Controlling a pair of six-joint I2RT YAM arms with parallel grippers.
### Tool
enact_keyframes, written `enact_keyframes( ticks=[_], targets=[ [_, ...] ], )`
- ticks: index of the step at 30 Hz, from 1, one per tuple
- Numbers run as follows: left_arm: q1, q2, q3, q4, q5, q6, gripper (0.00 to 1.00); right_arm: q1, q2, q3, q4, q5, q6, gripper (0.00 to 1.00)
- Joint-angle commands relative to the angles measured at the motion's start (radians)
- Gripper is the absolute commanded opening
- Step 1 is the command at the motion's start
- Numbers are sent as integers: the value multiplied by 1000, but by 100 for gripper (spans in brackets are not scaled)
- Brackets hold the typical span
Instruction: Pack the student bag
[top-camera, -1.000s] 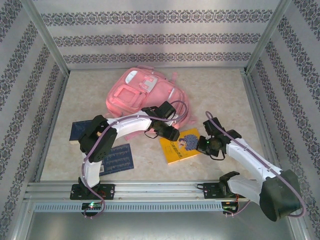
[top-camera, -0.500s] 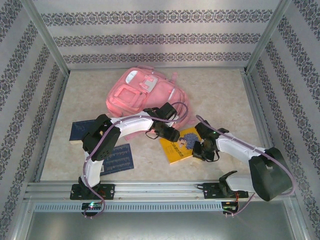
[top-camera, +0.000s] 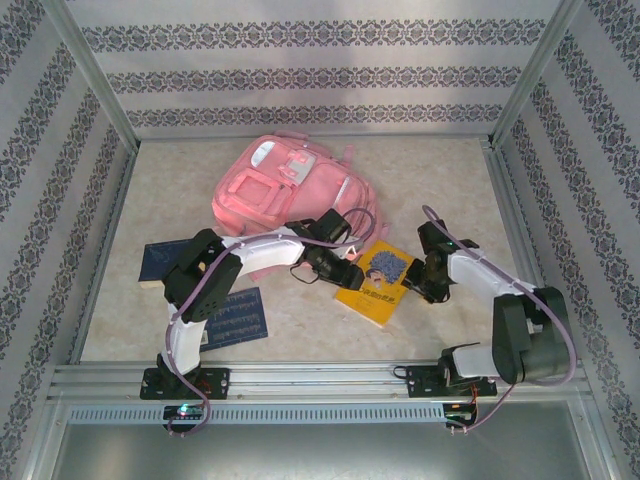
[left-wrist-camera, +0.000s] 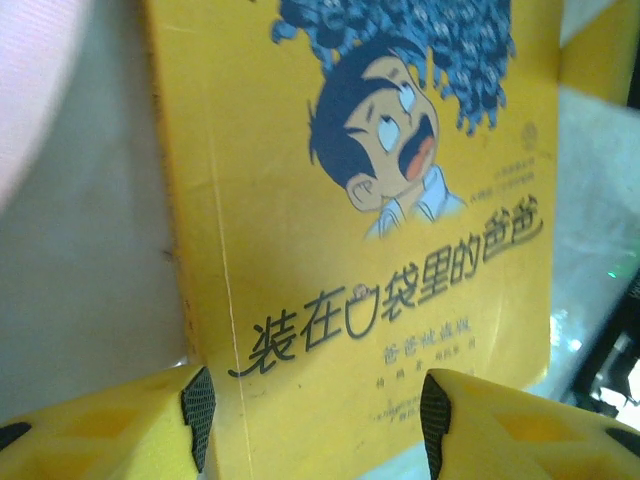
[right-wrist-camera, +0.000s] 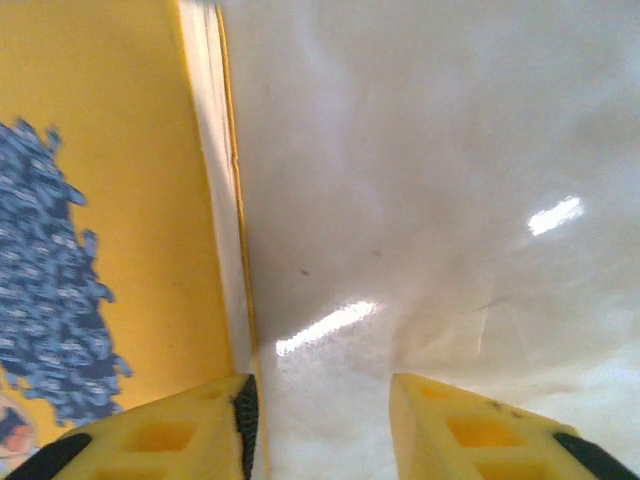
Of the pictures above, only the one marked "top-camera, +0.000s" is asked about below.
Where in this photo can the right aluminium frame post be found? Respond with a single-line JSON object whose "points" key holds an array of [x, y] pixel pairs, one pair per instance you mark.
{"points": [[535, 75]]}

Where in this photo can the aluminium back rail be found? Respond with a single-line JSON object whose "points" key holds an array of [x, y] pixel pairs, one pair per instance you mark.
{"points": [[200, 136]]}

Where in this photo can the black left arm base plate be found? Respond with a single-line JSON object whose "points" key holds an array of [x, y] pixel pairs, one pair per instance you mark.
{"points": [[220, 382]]}

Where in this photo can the right controller board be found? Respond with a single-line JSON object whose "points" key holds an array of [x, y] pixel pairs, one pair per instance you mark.
{"points": [[457, 414]]}

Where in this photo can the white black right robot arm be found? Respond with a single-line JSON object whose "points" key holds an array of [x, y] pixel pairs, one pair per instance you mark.
{"points": [[480, 275]]}

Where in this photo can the left aluminium side rail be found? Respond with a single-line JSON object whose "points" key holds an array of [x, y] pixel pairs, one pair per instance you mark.
{"points": [[102, 255]]}

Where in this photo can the yellow book with cartoon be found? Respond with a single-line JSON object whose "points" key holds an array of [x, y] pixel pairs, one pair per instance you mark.
{"points": [[380, 300]]}

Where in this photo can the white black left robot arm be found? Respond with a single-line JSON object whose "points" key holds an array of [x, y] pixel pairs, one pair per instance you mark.
{"points": [[265, 250]]}

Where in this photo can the grey metal sheet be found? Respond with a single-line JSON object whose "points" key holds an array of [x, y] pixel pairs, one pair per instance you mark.
{"points": [[320, 455]]}

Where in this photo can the pink student backpack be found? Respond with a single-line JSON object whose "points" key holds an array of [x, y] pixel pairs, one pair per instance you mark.
{"points": [[310, 190]]}

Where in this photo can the aluminium mounting rail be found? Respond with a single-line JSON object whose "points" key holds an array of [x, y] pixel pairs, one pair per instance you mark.
{"points": [[320, 380]]}

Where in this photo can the left controller board green light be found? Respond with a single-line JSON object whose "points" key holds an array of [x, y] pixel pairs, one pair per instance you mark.
{"points": [[182, 411]]}

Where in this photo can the aluminium frame post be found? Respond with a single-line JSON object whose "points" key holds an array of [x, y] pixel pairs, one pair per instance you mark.
{"points": [[535, 75], [95, 75]]}

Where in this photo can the left aluminium frame post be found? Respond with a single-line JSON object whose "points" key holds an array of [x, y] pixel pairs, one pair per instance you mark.
{"points": [[95, 75]]}

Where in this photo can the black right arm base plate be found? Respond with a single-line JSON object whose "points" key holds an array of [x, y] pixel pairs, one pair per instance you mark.
{"points": [[420, 382]]}

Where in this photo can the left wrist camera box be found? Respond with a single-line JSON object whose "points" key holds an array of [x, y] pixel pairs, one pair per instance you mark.
{"points": [[334, 225]]}

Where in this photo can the thin blue book white text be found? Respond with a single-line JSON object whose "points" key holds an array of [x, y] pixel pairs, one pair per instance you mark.
{"points": [[240, 320]]}

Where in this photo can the thick navy book yellow label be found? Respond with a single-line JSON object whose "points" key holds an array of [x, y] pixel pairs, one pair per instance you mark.
{"points": [[157, 260]]}

